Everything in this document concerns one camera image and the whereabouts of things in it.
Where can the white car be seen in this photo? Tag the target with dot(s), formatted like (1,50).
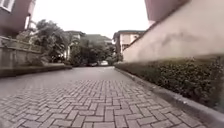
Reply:
(104,63)

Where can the dark car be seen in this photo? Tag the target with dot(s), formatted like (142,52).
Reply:
(93,64)

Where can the large dark green tree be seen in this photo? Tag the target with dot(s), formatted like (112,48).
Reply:
(89,50)

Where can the brown and beige building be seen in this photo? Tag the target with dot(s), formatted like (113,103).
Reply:
(128,38)

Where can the grey brick paved road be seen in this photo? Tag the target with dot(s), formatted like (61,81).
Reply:
(100,100)

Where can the pale building behind trees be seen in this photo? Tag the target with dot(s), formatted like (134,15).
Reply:
(75,35)

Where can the leafy green tree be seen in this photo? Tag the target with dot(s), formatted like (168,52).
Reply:
(50,37)

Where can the grey concrete kerb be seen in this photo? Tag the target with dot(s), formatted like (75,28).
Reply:
(174,96)

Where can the reddish building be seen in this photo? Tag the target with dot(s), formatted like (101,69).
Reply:
(160,8)

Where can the trimmed green hedge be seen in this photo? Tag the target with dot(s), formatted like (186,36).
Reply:
(186,77)

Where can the dark red building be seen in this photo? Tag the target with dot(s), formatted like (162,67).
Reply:
(13,16)

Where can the low dark kerb wall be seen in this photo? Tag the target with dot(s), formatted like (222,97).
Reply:
(33,69)

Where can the pale plastered wall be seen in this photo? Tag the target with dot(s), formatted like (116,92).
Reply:
(186,33)

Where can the grey fence wall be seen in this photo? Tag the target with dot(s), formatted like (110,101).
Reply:
(13,55)

